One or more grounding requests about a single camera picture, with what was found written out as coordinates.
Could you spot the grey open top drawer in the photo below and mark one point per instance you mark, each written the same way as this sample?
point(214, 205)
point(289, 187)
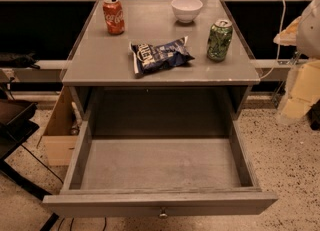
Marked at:
point(137, 176)

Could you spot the blue chip bag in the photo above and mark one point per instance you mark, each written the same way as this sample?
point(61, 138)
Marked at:
point(148, 58)

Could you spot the metal drawer knob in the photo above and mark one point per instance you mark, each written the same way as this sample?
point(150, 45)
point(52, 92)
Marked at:
point(163, 214)

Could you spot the black chair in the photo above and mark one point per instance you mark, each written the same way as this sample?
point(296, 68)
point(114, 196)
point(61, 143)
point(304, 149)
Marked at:
point(15, 129)

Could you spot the white bowl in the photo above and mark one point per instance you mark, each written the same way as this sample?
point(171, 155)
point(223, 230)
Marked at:
point(186, 10)

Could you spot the grey cabinet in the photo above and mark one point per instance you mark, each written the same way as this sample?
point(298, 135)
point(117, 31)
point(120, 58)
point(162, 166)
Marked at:
point(199, 99)

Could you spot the green soda can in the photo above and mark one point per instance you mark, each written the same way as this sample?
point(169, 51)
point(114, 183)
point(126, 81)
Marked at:
point(219, 39)

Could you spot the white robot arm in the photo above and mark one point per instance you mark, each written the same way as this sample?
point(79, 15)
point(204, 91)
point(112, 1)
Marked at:
point(308, 33)

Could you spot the cardboard box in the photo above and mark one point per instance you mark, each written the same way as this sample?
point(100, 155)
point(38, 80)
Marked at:
point(59, 138)

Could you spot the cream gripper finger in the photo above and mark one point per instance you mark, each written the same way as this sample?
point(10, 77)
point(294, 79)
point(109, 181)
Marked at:
point(302, 91)
point(287, 37)

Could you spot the red coke can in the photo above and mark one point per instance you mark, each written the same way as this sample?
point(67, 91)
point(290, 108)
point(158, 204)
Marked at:
point(113, 14)

